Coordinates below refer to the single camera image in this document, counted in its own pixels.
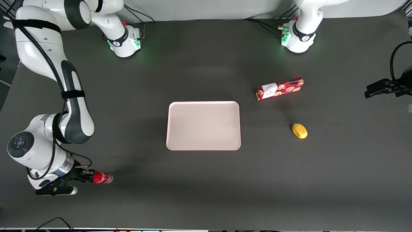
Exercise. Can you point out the red cookie box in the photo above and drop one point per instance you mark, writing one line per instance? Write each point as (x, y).
(280, 88)

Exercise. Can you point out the red coke bottle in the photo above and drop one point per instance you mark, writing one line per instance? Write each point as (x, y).
(103, 177)

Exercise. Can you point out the pale pink rectangular tray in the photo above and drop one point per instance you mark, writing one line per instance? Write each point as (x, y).
(203, 125)

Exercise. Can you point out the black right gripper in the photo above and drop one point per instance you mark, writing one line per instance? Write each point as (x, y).
(75, 175)

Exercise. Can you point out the yellow lemon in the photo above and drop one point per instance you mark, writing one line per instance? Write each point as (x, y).
(299, 130)

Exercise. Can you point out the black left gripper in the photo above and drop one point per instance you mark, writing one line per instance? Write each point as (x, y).
(394, 87)

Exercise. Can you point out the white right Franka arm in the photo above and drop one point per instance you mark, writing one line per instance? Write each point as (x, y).
(54, 80)

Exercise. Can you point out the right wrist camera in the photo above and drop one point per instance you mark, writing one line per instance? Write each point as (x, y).
(58, 190)

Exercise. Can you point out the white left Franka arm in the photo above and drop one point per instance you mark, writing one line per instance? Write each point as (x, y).
(304, 25)

